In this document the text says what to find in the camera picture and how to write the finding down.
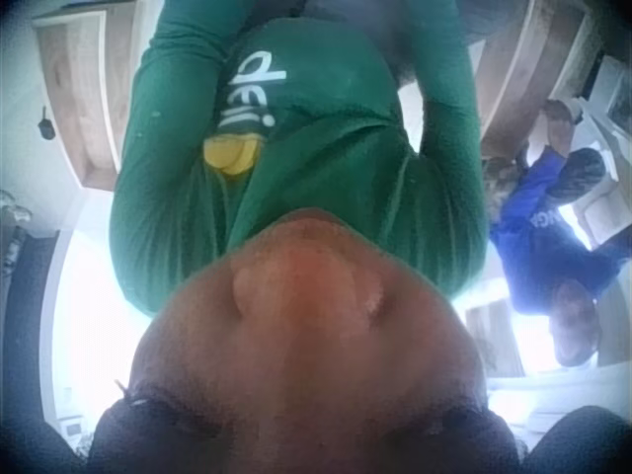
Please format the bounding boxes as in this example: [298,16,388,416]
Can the wooden shelf unit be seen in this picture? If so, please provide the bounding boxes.
[463,0,601,160]

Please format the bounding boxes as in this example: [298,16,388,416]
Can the small black hanging object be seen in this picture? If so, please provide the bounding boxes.
[38,106,55,142]

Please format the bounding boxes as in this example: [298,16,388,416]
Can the wooden cabinet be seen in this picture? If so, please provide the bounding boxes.
[30,0,149,190]

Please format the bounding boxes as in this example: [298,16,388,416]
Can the white box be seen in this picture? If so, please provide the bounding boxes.
[587,54,632,144]

